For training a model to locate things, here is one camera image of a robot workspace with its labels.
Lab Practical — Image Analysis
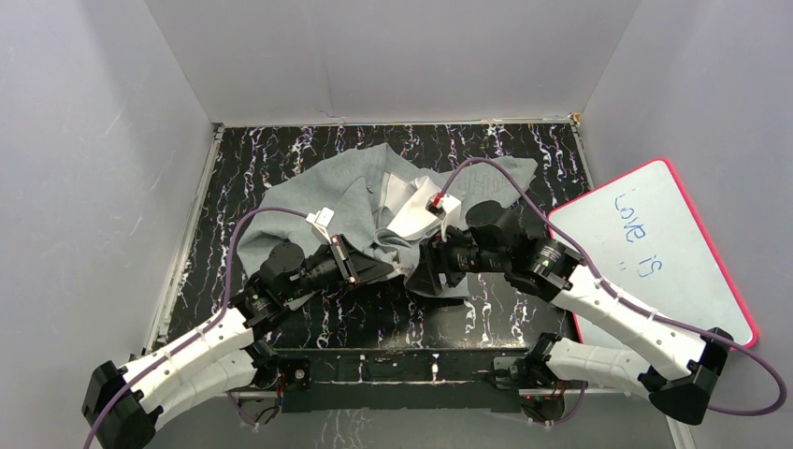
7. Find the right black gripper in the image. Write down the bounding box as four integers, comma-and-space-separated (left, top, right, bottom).
404, 220, 508, 297

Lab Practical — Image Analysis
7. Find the grey zip-up jacket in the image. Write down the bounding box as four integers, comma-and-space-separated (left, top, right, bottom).
237, 144, 538, 282

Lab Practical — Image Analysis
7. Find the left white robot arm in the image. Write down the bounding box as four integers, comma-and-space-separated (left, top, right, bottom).
81, 235, 394, 448

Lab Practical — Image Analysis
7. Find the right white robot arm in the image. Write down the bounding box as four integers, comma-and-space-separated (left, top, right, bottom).
391, 198, 730, 426

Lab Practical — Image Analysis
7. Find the pink-framed whiteboard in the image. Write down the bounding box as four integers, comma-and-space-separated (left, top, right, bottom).
548, 158, 758, 347

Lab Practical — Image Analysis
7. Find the aluminium table frame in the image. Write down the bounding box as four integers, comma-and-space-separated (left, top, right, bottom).
153, 121, 591, 417

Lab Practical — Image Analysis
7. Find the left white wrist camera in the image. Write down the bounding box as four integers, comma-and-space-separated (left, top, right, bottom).
305, 207, 336, 244

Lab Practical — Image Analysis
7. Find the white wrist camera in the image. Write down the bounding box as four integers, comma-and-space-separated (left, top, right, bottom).
305, 207, 336, 244
426, 193, 462, 241

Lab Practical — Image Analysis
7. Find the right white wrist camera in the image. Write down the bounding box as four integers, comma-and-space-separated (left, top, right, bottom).
426, 193, 462, 241

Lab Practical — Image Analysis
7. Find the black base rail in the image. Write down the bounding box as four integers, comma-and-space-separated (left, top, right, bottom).
266, 348, 586, 415

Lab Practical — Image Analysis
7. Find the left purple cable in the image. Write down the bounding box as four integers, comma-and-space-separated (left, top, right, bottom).
81, 206, 311, 449

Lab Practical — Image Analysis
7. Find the purple cable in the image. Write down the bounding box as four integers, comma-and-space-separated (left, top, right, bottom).
433, 156, 788, 428
81, 206, 311, 449

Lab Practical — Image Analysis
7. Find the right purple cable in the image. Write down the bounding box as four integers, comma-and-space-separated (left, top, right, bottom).
433, 156, 788, 428

